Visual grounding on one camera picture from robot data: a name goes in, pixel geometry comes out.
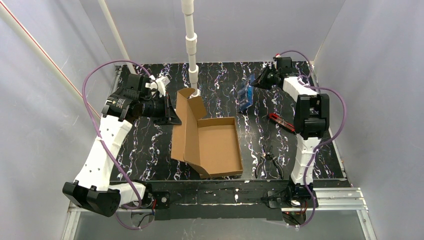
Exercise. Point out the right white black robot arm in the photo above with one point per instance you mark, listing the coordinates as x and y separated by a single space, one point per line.
311 120

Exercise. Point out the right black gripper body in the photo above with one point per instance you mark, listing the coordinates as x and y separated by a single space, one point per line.
271 76

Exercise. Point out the brown cardboard express box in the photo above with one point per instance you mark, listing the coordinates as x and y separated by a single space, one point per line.
209 145

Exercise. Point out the white PVC pipe frame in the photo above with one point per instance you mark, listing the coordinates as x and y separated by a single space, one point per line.
42 87

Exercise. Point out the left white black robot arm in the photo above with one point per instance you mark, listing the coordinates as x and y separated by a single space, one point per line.
138 96

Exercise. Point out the blue packaged item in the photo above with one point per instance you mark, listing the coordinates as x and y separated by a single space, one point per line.
245 94

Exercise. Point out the red black utility knife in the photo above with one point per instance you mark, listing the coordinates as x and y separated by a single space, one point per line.
275 118

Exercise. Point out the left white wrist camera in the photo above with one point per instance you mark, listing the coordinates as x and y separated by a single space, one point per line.
158 85

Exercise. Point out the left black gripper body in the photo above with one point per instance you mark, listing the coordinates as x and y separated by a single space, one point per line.
168 109

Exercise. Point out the black grey wire stripper pliers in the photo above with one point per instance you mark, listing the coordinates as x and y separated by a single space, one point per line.
268 156

